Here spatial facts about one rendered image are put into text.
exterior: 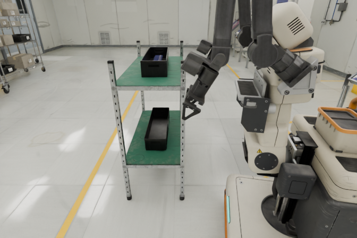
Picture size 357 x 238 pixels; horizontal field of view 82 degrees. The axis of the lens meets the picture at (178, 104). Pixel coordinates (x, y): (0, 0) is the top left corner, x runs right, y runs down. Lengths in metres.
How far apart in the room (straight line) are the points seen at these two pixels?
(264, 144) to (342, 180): 0.29
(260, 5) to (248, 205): 1.13
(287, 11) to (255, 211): 1.08
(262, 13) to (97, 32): 8.83
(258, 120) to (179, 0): 8.01
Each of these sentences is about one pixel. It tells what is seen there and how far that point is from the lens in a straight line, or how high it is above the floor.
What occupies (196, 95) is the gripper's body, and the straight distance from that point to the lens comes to 0.73.
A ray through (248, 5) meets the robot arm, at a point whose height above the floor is 1.38.
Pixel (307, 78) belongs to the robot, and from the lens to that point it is 0.77.
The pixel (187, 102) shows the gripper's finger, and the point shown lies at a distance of 0.71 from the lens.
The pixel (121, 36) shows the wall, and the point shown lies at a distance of 9.06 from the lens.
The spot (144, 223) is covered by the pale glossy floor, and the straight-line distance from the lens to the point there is 1.68.
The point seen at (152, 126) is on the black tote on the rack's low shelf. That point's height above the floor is 0.36.
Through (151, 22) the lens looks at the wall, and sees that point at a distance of 8.79.
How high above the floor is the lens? 1.36
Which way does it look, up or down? 24 degrees down
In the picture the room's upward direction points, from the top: straight up
